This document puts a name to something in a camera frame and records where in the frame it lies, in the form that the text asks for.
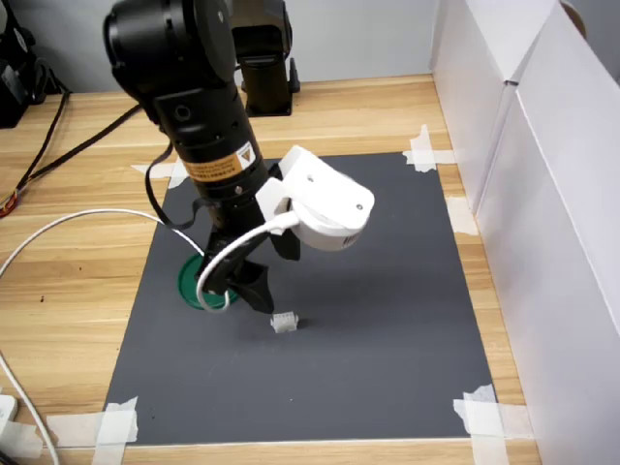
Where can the small white plastic terminal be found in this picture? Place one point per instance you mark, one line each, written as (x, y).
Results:
(285, 323)

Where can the round green lid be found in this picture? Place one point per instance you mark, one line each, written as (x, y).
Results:
(186, 286)

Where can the white tape piece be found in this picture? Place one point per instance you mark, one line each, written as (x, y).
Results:
(174, 174)
(460, 215)
(424, 155)
(484, 419)
(114, 428)
(21, 438)

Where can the dark grey mat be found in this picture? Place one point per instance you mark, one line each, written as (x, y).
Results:
(387, 315)

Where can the white partition panel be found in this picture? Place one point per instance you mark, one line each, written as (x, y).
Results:
(465, 72)
(571, 242)

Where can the brown round object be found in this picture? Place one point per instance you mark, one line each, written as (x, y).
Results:
(576, 19)

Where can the white camera box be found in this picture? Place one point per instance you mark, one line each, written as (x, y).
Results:
(329, 203)

